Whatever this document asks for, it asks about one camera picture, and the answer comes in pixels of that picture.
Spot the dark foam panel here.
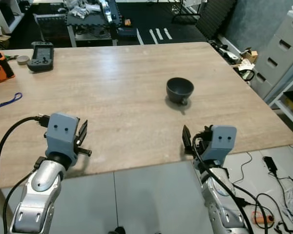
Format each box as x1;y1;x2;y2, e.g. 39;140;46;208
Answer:
195;0;238;42

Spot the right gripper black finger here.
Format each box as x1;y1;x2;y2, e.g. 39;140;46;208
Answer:
182;125;194;154

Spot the black power adapter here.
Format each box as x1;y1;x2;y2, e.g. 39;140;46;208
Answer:
262;156;279;176

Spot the grey-blue left wrist camera mount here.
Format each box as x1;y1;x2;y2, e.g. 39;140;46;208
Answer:
45;113;81;156

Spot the orange and black device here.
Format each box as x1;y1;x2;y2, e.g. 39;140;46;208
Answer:
0;51;16;84

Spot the black handheld controller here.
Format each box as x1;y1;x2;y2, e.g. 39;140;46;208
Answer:
27;41;55;73

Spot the small cardboard box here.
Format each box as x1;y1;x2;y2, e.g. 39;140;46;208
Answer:
241;48;259;64

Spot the black robot foot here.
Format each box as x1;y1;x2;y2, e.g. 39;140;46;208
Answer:
107;226;128;234

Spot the grey-blue wrist camera mount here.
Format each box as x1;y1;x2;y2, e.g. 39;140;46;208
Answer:
202;125;238;165
45;113;81;156

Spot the grey drawer cabinet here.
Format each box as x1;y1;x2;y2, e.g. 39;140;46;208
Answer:
251;9;293;99

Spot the black plastic crate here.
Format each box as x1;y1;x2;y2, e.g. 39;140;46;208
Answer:
34;13;69;42

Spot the blue lanyard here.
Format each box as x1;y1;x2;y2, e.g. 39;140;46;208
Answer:
0;92;23;111

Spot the grey-blue right wrist camera mount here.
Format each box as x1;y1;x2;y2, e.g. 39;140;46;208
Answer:
202;125;238;165

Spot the orange floor object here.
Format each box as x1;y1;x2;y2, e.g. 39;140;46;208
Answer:
251;210;275;226

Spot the white metal shelf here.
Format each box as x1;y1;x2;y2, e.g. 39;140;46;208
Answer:
265;63;293;131

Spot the cluttered workshop cart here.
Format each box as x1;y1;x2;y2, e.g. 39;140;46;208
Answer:
65;0;124;47

